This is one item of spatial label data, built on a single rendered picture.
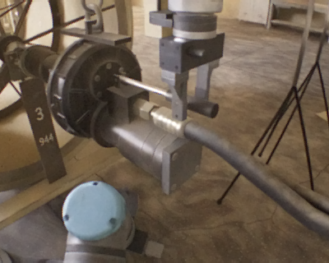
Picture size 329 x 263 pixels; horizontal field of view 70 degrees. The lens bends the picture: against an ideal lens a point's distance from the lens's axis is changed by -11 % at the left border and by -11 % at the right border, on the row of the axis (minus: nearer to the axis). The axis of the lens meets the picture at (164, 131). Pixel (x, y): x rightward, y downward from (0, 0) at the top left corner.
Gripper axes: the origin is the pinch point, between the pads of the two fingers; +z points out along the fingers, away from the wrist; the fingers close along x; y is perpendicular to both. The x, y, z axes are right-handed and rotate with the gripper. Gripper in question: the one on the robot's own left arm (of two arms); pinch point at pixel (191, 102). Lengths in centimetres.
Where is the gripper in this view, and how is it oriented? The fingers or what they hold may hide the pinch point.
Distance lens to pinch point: 50.7
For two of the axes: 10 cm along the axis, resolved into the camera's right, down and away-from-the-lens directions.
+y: 7.4, 3.6, -5.6
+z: 0.0, 8.4, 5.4
